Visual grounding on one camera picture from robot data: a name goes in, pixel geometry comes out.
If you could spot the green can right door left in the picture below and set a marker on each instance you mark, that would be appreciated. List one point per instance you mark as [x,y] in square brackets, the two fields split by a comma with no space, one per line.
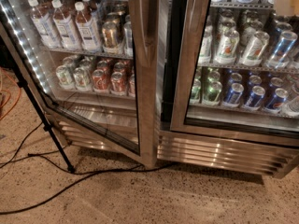
[196,91]

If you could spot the white tall can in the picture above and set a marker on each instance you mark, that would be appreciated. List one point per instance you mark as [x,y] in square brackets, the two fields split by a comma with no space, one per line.
[253,52]
[225,52]
[205,50]

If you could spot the red soda can middle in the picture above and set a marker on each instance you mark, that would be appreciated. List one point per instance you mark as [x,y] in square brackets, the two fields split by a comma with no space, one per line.
[118,83]

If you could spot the black tripod leg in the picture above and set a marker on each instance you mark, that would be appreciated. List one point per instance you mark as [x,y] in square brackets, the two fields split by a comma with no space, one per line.
[22,83]

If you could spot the green can door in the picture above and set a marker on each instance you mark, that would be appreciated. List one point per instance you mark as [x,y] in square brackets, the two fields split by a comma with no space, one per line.
[196,91]
[212,93]

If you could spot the glass fridge door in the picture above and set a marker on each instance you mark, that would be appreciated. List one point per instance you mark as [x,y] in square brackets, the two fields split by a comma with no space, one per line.
[38,63]
[194,17]

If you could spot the tea bottle white cap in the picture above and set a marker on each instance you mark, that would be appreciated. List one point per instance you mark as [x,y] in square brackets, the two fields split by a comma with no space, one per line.
[44,24]
[87,28]
[65,25]

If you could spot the white tall can left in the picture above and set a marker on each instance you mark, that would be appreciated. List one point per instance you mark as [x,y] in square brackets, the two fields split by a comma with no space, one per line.
[205,50]

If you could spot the green white soda can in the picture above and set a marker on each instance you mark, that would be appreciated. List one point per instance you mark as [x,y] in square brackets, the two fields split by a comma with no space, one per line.
[65,77]

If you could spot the blue soda can right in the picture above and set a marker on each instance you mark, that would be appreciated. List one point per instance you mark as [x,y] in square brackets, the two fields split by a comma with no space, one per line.
[276,100]

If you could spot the tea bottle white cap middle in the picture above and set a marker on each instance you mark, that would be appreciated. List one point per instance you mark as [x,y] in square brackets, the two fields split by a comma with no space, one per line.
[65,25]

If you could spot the blue soda can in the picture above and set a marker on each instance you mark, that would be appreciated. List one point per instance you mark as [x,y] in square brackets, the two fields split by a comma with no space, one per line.
[276,100]
[255,98]
[233,95]

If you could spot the white tall can middle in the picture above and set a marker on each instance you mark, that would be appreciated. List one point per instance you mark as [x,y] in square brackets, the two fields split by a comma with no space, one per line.
[225,52]

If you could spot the gold tall can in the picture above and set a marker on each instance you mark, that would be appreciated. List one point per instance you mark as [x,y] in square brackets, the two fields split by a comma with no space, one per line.
[112,38]

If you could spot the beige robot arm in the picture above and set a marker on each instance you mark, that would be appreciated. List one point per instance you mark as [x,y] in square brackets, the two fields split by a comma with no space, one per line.
[286,7]

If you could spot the stainless steel fridge base grille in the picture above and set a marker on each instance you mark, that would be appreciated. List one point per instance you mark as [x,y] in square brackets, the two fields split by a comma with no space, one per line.
[159,146]

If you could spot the tea bottle white cap right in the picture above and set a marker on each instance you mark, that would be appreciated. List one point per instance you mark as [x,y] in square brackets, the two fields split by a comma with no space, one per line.
[87,28]

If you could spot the pale green soda can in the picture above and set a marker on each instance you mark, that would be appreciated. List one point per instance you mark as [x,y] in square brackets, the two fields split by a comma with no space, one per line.
[82,79]

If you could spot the blue silver tall can right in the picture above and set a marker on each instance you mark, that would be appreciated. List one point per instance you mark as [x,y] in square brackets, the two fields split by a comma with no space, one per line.
[281,50]

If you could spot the white tall can right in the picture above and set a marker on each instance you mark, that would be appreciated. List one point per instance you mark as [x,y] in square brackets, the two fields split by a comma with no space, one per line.
[253,52]

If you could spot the tea bottle white cap left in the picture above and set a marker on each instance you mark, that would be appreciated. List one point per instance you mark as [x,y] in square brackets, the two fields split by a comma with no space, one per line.
[44,24]

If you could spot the blue soda can middle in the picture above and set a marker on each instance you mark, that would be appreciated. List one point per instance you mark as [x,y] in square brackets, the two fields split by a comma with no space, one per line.
[255,98]

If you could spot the red soda can right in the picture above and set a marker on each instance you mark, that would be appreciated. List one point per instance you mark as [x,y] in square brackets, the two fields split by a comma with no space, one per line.
[131,90]

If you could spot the blue soda can left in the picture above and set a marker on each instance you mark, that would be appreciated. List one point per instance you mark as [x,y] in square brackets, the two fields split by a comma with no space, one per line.
[233,95]

